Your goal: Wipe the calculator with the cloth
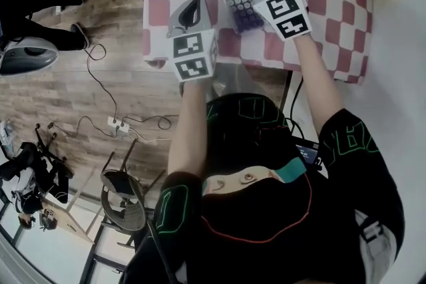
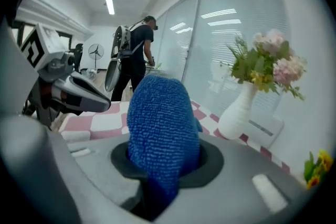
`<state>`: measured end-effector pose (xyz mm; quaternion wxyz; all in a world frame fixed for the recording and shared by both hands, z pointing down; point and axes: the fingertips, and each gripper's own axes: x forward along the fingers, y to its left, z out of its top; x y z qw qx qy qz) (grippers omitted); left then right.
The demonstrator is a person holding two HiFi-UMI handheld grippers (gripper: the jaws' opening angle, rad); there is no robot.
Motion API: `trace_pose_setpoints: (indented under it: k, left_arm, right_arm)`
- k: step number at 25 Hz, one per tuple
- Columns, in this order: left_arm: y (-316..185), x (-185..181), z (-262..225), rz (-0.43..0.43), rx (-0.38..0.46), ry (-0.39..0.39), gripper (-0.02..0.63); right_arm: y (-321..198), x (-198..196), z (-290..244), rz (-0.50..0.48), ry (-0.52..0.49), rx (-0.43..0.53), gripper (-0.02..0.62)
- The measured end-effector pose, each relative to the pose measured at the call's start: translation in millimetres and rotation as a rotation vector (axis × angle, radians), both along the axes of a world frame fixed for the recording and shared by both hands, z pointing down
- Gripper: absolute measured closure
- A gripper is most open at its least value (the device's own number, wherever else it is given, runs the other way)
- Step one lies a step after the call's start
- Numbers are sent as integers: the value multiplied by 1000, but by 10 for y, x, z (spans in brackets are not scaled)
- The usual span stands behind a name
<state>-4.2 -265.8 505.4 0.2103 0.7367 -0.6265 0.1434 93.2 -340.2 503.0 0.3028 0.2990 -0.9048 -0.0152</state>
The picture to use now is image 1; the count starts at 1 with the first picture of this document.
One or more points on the black office chair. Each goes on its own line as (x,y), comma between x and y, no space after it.
(30,169)

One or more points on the white grey bag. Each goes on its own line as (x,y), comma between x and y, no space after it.
(376,242)

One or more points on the wooden side table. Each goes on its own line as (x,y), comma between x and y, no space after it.
(71,223)

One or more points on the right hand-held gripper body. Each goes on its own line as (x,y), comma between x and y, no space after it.
(286,15)

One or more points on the grey white machine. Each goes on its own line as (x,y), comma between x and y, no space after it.
(30,56)

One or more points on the black screen device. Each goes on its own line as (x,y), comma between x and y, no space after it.
(307,153)

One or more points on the person's right forearm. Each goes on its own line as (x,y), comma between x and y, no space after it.
(316,83)

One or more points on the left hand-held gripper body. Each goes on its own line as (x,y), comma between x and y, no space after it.
(193,56)

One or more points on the person's black clothing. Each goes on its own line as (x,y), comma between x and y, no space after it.
(266,259)

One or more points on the person's left forearm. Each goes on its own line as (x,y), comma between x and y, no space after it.
(189,129)

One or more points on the red white checkered tablecloth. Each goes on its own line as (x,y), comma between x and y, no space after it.
(333,10)

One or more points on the white power strip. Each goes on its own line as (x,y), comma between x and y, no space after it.
(118,125)

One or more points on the dark wicker chair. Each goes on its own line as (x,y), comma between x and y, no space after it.
(128,209)

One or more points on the grey calculator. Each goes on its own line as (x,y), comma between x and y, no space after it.
(246,18)

